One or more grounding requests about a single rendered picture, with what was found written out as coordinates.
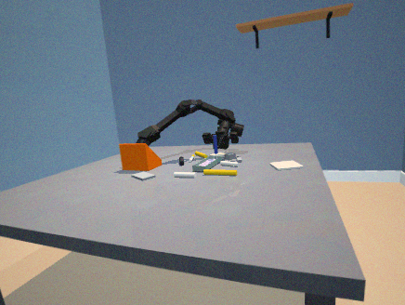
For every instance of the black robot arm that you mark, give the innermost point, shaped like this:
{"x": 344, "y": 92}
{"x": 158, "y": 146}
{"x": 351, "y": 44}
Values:
{"x": 226, "y": 118}

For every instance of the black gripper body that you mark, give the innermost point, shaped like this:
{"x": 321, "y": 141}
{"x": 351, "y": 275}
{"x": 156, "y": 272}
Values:
{"x": 221, "y": 130}

